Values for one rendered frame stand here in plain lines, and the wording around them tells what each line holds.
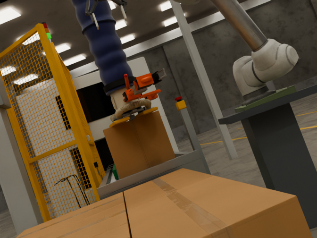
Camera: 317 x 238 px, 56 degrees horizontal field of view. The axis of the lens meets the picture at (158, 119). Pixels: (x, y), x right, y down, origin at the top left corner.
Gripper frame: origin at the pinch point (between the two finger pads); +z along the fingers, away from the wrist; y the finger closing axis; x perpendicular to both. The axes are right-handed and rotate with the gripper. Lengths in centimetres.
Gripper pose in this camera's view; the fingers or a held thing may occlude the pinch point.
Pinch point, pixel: (111, 21)
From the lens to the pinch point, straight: 146.4
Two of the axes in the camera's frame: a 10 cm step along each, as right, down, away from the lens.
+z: 3.5, 9.4, -0.5
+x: 1.4, -1.1, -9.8
